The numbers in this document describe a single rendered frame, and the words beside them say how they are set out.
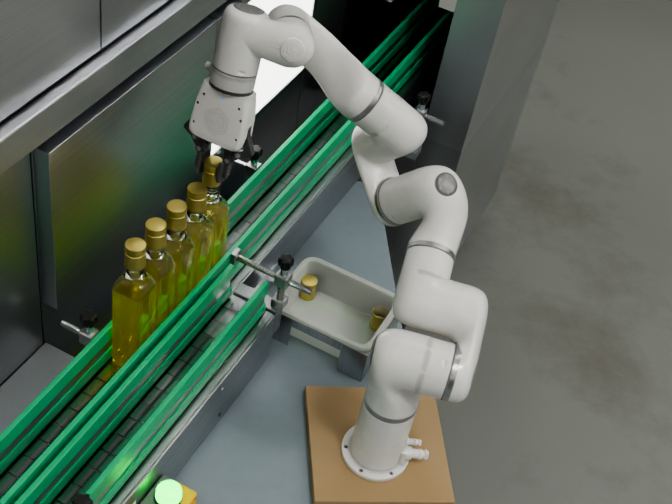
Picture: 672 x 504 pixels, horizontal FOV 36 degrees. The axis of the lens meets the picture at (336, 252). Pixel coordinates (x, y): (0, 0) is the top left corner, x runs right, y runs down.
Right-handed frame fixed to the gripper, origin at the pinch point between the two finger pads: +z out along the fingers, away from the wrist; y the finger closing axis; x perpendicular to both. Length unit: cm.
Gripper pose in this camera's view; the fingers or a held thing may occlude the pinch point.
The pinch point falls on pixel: (213, 165)
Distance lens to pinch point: 182.1
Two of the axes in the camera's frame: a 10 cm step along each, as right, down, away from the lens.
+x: 3.9, -3.7, 8.4
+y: 8.8, 4.1, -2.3
